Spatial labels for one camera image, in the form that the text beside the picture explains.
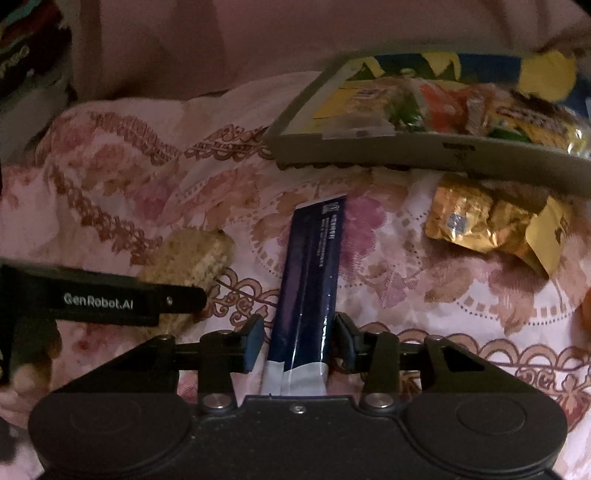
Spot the dark printed bag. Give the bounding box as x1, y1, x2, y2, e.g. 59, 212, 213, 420
0, 0, 75, 100

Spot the person's left hand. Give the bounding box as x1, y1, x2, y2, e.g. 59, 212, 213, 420
0, 323, 63, 418

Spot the floral pink bedsheet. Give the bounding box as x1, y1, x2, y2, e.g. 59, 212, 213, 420
0, 69, 591, 480

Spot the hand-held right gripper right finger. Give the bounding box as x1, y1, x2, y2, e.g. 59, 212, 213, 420
333, 312, 541, 409

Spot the clear snack packet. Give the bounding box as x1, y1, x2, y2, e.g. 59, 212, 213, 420
323, 78, 407, 136

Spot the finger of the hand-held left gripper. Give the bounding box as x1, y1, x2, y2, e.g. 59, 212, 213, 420
156, 282, 208, 325

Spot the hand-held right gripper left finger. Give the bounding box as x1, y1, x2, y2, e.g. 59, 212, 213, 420
51, 315, 265, 411

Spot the clear cracker packet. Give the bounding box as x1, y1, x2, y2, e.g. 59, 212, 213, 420
139, 228, 236, 328

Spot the brown gold small packet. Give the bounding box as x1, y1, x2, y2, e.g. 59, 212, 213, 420
524, 198, 576, 280

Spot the shallow cardboard box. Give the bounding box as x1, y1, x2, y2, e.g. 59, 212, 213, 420
269, 48, 591, 199

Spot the golden crinkled wrapper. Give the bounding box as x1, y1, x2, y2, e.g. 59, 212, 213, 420
425, 185, 539, 256

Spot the green white small packet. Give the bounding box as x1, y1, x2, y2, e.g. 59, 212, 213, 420
388, 92, 422, 128

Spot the dark blue long packet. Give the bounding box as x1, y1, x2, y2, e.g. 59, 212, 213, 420
261, 195, 348, 398

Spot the yellow snack packet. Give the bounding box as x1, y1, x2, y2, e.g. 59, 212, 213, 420
485, 99, 591, 156

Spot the orange snack packet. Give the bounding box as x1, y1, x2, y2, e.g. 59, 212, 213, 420
411, 80, 491, 136

